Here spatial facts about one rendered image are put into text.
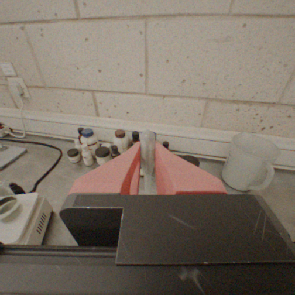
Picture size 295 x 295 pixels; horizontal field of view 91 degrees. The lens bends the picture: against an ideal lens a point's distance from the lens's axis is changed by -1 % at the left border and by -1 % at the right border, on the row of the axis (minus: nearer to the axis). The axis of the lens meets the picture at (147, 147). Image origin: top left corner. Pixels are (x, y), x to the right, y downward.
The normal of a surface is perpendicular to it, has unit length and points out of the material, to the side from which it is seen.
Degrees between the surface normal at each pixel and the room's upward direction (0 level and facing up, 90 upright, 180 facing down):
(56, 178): 0
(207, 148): 90
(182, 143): 90
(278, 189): 0
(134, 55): 90
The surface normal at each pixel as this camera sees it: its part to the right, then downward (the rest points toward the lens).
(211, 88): -0.22, 0.59
